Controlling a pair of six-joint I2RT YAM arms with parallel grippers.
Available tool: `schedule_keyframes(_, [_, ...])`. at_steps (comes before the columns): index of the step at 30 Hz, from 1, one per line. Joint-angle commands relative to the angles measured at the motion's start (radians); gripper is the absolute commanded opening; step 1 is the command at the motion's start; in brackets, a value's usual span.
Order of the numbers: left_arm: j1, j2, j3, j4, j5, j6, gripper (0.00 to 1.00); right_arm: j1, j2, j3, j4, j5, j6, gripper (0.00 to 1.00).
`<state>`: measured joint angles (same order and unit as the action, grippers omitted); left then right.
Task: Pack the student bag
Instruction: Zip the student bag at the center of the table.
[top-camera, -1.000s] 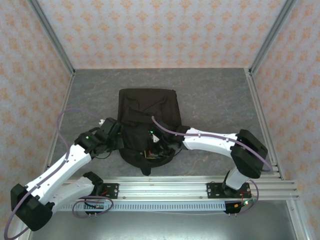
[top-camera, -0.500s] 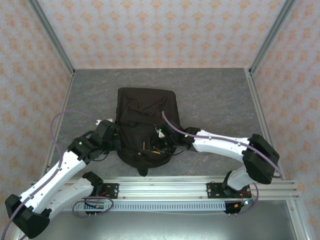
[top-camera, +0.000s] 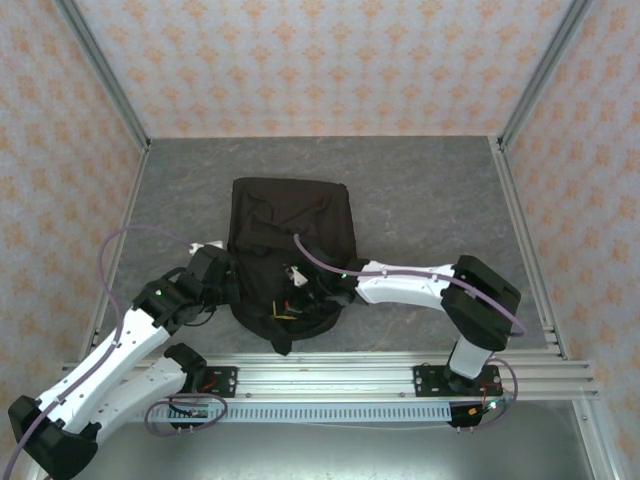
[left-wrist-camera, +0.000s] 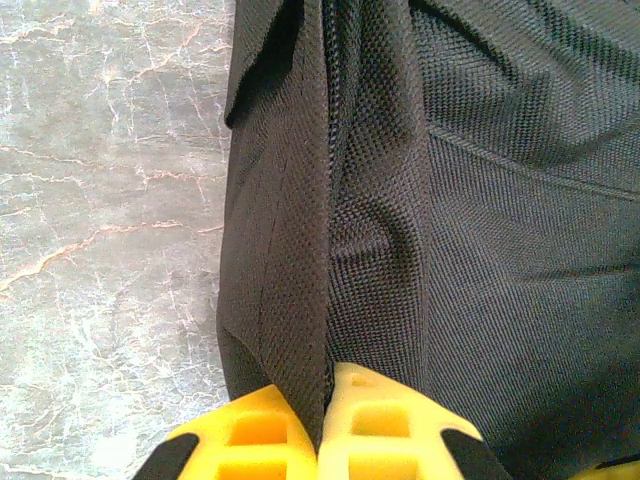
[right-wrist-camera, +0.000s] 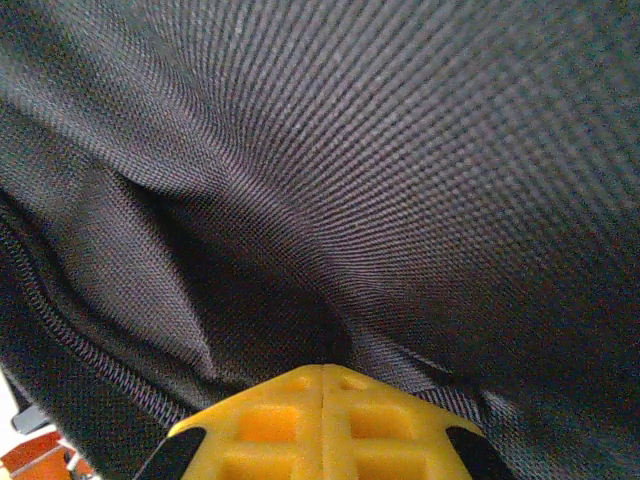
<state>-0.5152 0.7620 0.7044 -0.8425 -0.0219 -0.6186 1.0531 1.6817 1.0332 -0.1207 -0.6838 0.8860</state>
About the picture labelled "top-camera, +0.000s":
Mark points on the black fabric backpack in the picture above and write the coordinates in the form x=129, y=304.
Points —
x=290, y=210

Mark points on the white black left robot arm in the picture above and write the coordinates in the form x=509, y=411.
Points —
x=140, y=335

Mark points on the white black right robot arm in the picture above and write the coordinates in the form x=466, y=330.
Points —
x=400, y=295

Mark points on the small circuit board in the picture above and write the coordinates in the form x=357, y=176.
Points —
x=192, y=412
x=487, y=407

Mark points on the grey metal sheet panel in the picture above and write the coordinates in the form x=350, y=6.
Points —
x=320, y=455

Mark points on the wide aluminium mounting rail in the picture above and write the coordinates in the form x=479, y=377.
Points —
x=325, y=380

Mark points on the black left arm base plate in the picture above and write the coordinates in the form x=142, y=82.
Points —
x=225, y=382

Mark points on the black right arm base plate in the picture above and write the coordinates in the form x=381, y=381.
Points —
x=425, y=382

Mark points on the aluminium frame post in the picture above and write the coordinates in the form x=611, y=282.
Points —
x=100, y=65
x=545, y=65

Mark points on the aluminium frame leg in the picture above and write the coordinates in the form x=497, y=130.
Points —
x=597, y=445

